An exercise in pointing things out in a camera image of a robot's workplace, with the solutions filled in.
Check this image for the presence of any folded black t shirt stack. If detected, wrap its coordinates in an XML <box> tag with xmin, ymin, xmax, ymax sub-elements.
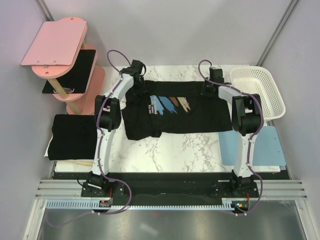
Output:
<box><xmin>47</xmin><ymin>114</ymin><xmax>97</xmax><ymax>161</ymax></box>

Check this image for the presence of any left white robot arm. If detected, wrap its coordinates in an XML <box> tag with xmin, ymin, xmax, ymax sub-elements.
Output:
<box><xmin>86</xmin><ymin>60</ymin><xmax>147</xmax><ymax>197</ymax></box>

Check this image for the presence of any black graphic t shirt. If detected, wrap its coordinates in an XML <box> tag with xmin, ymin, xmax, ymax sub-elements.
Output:
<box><xmin>122</xmin><ymin>80</ymin><xmax>232</xmax><ymax>141</ymax></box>

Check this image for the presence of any pink clipboard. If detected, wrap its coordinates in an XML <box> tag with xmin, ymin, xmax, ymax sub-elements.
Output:
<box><xmin>21</xmin><ymin>19</ymin><xmax>86</xmax><ymax>66</ymax></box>

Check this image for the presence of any white plastic basket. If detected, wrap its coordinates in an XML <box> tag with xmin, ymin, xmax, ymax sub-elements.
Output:
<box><xmin>229</xmin><ymin>66</ymin><xmax>286</xmax><ymax>122</ymax></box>

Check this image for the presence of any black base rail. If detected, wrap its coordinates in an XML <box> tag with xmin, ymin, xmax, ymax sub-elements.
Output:
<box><xmin>80</xmin><ymin>170</ymin><xmax>260</xmax><ymax>201</ymax></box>

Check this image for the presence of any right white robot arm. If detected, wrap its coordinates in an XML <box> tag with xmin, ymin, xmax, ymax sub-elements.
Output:
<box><xmin>201</xmin><ymin>66</ymin><xmax>264</xmax><ymax>197</ymax></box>

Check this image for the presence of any black clipboard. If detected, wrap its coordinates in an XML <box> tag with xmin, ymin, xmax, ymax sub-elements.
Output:
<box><xmin>57</xmin><ymin>49</ymin><xmax>96</xmax><ymax>94</ymax></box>

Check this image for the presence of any pink three tier shelf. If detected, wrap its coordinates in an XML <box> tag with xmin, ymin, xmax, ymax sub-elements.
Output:
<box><xmin>22</xmin><ymin>17</ymin><xmax>105</xmax><ymax>115</ymax></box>

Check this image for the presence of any wooden stick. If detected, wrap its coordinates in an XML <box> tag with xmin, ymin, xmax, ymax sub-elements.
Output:
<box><xmin>75</xmin><ymin>161</ymin><xmax>93</xmax><ymax>166</ymax></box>

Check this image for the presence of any white slotted cable duct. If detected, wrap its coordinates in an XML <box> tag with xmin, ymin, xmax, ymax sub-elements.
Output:
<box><xmin>46</xmin><ymin>198</ymin><xmax>250</xmax><ymax>210</ymax></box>

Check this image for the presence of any light blue mat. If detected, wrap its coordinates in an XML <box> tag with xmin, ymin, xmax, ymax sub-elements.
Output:
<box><xmin>218</xmin><ymin>126</ymin><xmax>286</xmax><ymax>167</ymax></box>

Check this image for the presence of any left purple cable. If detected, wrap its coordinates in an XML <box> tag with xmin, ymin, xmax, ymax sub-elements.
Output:
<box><xmin>44</xmin><ymin>49</ymin><xmax>133</xmax><ymax>228</ymax></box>

